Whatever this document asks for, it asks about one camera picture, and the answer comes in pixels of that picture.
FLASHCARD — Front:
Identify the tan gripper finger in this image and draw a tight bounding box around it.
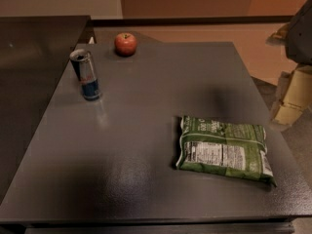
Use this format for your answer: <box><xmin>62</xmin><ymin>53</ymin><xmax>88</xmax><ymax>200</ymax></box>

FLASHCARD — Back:
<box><xmin>271</xmin><ymin>64</ymin><xmax>312</xmax><ymax>126</ymax></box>
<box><xmin>266</xmin><ymin>23</ymin><xmax>290</xmax><ymax>45</ymax></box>

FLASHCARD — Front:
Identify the red apple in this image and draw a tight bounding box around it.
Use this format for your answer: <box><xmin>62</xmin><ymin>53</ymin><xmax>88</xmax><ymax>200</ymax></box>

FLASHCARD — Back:
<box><xmin>114</xmin><ymin>32</ymin><xmax>137</xmax><ymax>57</ymax></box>

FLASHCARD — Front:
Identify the dark side cabinet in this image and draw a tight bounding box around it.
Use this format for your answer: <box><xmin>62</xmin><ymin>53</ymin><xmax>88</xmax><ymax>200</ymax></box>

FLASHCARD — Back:
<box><xmin>0</xmin><ymin>16</ymin><xmax>94</xmax><ymax>203</ymax></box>

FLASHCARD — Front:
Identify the green jalapeno chip bag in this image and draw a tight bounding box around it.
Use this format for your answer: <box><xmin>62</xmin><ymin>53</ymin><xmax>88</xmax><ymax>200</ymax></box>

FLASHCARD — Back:
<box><xmin>175</xmin><ymin>116</ymin><xmax>276</xmax><ymax>186</ymax></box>

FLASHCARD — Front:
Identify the blue silver energy drink can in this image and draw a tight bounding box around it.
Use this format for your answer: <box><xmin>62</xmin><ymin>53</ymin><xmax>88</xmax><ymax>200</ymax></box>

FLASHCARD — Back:
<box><xmin>69</xmin><ymin>49</ymin><xmax>100</xmax><ymax>100</ymax></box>

